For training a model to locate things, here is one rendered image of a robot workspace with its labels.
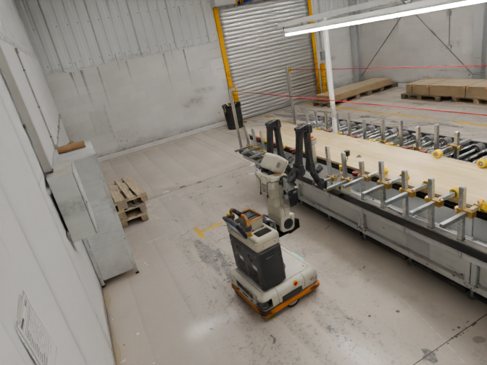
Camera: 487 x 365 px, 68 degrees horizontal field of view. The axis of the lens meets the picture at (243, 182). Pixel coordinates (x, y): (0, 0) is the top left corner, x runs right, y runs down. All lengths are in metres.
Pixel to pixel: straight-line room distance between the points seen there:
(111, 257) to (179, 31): 7.68
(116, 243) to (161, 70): 7.02
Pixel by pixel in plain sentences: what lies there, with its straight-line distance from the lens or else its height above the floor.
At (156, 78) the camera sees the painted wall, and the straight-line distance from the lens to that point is 10.69.
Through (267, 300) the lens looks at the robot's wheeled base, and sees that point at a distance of 3.40.
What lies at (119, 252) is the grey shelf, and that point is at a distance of 4.55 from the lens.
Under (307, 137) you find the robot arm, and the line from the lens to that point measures 3.12.
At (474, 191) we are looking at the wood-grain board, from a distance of 3.45.
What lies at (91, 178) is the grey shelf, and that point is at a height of 1.30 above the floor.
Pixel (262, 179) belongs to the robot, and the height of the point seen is 1.18.
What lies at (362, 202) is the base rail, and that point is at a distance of 3.72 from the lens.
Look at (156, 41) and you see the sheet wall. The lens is 10.77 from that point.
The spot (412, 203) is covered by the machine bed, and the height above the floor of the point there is 0.72.
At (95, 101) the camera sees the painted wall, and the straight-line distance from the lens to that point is 10.48.
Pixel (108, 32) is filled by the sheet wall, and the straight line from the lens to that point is 10.56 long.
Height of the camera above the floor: 2.38
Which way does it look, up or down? 22 degrees down
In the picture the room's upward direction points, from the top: 12 degrees counter-clockwise
